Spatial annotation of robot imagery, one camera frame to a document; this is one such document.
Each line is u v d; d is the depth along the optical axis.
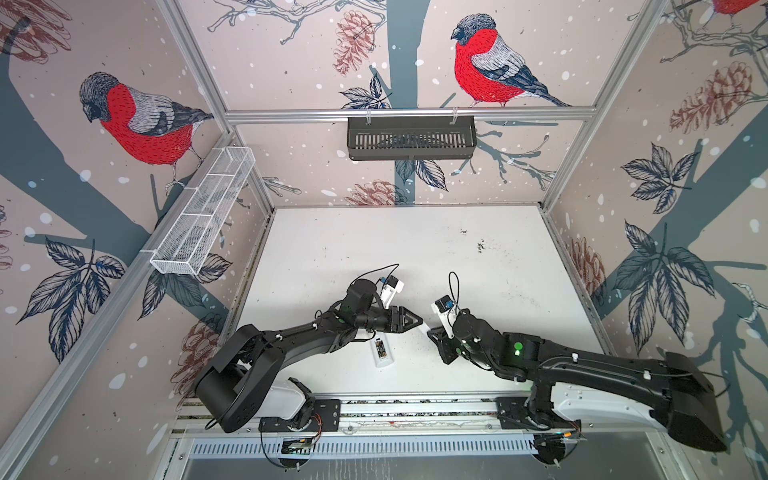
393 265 0.68
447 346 0.67
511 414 0.73
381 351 0.83
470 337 0.56
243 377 0.43
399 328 0.71
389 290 0.78
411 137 1.05
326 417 0.73
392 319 0.72
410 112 0.93
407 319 0.80
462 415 0.75
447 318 0.65
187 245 0.71
